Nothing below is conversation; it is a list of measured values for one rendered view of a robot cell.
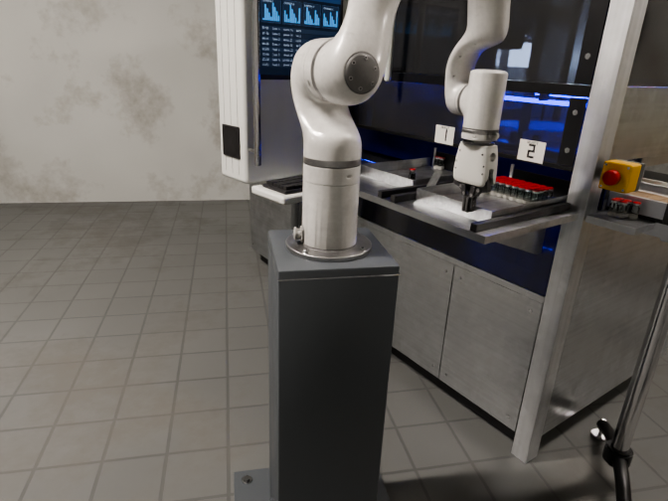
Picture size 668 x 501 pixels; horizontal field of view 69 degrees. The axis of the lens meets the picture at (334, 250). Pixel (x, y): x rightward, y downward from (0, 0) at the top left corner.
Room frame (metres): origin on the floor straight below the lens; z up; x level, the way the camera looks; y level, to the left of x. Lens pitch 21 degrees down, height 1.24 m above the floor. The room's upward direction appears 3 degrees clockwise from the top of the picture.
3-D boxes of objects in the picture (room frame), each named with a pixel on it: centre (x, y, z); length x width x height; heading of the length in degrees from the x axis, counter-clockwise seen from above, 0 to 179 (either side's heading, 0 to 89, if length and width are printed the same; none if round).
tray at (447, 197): (1.36, -0.44, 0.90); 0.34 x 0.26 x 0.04; 126
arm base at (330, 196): (1.01, 0.01, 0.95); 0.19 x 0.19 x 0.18
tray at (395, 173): (1.67, -0.29, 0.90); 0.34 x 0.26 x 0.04; 126
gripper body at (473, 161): (1.19, -0.33, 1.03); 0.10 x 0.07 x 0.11; 36
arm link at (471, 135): (1.19, -0.34, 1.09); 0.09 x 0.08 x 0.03; 36
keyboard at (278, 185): (1.82, 0.08, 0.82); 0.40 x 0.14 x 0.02; 133
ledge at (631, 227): (1.28, -0.78, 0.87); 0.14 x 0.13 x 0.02; 126
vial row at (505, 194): (1.41, -0.51, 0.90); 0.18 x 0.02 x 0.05; 36
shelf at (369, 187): (1.49, -0.33, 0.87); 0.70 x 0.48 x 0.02; 36
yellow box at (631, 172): (1.26, -0.73, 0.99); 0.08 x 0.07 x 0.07; 126
